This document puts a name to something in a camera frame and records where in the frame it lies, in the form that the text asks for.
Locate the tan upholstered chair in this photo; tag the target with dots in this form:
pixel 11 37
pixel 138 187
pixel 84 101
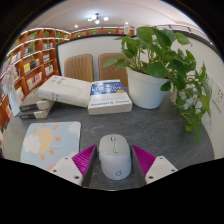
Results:
pixel 79 68
pixel 108 71

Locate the blue and white book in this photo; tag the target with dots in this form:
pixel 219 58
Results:
pixel 108 100

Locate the sun and cloud mouse pad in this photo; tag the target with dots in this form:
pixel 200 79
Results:
pixel 46 141

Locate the orange wooden shelf unit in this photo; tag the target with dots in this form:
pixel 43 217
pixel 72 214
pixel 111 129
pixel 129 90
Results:
pixel 33 66

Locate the grey computer mouse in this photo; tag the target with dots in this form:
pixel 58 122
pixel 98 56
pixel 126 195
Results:
pixel 115 160

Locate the ceiling light fixture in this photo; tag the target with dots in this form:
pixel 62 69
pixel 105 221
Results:
pixel 97 19

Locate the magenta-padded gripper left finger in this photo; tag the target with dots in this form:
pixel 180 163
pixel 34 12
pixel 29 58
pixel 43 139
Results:
pixel 68 168

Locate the white wall socket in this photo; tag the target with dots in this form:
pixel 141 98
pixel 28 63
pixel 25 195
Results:
pixel 209 80
pixel 219 96

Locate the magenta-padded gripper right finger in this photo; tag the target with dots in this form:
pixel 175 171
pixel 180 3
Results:
pixel 160 168

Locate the green plant in white pot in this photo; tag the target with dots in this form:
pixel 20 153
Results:
pixel 145 88

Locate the thick white book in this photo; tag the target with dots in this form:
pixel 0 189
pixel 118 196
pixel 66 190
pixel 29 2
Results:
pixel 66 90

